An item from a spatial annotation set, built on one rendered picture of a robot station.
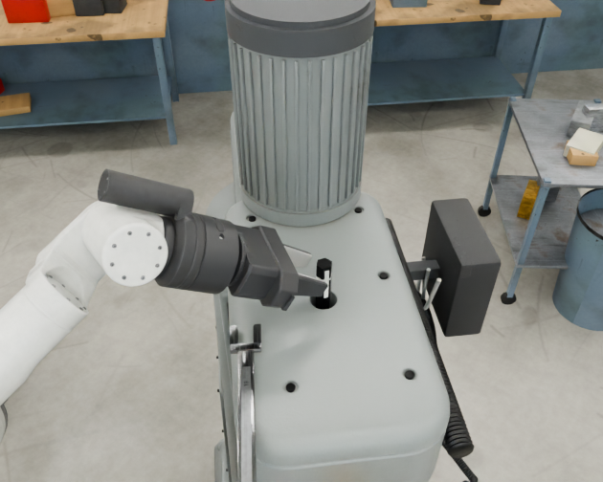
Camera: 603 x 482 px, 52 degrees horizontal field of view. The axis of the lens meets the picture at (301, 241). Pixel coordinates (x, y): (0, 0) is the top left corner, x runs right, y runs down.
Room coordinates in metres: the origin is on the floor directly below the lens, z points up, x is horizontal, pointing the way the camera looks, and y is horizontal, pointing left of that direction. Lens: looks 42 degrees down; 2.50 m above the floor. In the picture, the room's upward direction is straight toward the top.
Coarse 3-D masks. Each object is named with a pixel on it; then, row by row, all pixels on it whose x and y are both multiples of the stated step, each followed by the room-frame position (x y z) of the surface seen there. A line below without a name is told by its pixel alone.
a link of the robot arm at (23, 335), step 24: (0, 312) 0.41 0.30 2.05; (24, 312) 0.40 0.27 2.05; (0, 336) 0.38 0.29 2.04; (24, 336) 0.38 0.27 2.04; (48, 336) 0.39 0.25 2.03; (0, 360) 0.36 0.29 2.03; (24, 360) 0.37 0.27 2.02; (0, 384) 0.35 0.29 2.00; (0, 408) 0.37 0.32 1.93; (0, 432) 0.34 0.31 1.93
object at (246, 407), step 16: (256, 336) 0.50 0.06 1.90; (240, 352) 0.47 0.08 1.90; (256, 352) 0.48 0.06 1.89; (240, 368) 0.45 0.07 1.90; (240, 384) 0.42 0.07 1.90; (240, 400) 0.40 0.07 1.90; (240, 416) 0.38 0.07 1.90; (240, 432) 0.36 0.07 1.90; (240, 448) 0.34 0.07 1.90; (240, 464) 0.32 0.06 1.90; (256, 464) 0.33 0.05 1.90; (240, 480) 0.31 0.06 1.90; (256, 480) 0.31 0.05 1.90
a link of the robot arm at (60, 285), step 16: (80, 224) 0.50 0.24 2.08; (64, 240) 0.49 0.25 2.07; (80, 240) 0.50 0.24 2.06; (48, 256) 0.47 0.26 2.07; (64, 256) 0.48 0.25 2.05; (80, 256) 0.49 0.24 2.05; (32, 272) 0.45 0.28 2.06; (48, 272) 0.45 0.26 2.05; (64, 272) 0.47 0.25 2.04; (80, 272) 0.48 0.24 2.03; (96, 272) 0.49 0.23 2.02; (32, 288) 0.42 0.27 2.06; (48, 288) 0.42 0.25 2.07; (64, 288) 0.45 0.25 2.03; (80, 288) 0.46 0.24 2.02; (48, 304) 0.41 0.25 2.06; (64, 304) 0.41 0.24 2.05; (80, 304) 0.44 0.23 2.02; (64, 320) 0.40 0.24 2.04; (80, 320) 0.42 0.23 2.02
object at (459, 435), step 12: (396, 240) 0.79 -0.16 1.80; (408, 276) 0.70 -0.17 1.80; (420, 300) 0.65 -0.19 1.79; (420, 312) 0.62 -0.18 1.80; (432, 336) 0.58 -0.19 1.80; (432, 348) 0.55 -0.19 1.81; (444, 372) 0.51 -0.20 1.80; (456, 408) 0.45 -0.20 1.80; (456, 420) 0.43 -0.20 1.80; (456, 432) 0.42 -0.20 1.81; (468, 432) 0.42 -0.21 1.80; (444, 444) 0.41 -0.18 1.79; (456, 444) 0.40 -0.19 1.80; (468, 444) 0.40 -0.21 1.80; (456, 456) 0.40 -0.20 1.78
